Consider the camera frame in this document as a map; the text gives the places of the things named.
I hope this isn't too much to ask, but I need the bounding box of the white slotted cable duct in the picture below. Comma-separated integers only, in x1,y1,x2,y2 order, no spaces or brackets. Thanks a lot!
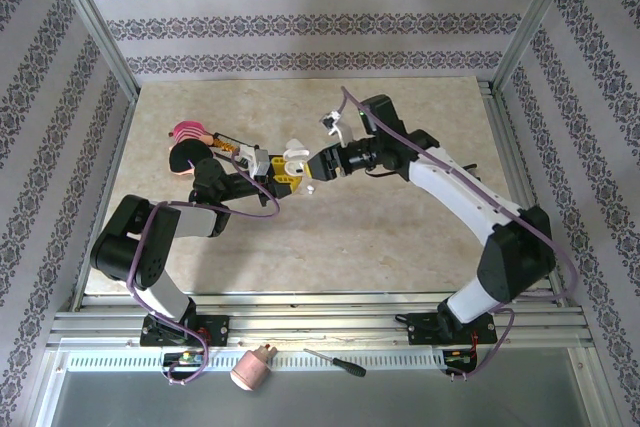
64,350,481,373

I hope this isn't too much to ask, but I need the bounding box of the doll with pink hat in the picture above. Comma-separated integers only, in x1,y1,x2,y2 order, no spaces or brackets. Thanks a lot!
167,120,214,179

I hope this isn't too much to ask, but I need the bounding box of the grey metal sheet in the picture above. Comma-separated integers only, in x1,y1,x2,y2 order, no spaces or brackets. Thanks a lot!
47,346,599,427

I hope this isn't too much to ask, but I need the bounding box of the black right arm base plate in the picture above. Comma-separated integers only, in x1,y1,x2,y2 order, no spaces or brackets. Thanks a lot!
405,311,497,347

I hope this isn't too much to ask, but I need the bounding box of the black handled screwdriver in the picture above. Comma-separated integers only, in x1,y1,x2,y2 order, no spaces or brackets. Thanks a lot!
302,347,368,379

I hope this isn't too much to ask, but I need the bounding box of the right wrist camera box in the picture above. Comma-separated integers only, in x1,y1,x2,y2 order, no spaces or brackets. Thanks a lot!
318,109,357,146

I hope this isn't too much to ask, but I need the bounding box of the pink cylinder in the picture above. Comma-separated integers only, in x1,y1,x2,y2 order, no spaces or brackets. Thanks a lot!
229,342,279,393

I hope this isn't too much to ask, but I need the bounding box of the aluminium side rail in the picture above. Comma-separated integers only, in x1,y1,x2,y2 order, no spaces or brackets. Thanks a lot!
69,95,140,309
477,77,569,306

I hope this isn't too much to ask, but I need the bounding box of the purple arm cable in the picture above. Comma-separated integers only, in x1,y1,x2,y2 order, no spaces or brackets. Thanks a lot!
127,154,282,387
339,86,579,383

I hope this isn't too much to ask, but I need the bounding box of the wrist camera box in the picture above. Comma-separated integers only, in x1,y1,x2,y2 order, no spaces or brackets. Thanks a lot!
238,144,271,181
318,109,357,146

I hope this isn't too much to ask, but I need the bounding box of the left electronics board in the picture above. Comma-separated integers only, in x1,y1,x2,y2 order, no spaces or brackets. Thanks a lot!
162,350,209,367

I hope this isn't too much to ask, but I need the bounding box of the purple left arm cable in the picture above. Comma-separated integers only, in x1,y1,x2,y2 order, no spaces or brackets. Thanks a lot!
127,154,282,387

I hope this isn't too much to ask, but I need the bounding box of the aluminium frame post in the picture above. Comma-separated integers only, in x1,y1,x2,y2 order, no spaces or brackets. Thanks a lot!
492,0,587,93
42,0,140,101

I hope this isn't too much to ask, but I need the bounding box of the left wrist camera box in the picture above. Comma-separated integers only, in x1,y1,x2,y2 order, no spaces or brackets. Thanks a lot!
238,144,271,181

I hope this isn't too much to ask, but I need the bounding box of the electronics board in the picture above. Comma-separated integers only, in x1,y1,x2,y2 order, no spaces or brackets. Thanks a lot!
162,350,209,367
442,348,479,373

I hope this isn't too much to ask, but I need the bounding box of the aluminium frame rail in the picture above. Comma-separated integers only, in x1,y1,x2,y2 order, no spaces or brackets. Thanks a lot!
47,290,594,352

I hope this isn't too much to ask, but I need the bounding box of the right electronics board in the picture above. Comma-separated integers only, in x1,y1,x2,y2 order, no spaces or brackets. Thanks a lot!
442,348,479,373

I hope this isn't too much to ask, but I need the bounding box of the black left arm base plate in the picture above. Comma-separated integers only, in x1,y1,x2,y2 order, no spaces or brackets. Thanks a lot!
139,314,231,348

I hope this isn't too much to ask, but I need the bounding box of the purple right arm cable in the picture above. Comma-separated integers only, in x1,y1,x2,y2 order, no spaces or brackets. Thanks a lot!
339,86,579,383

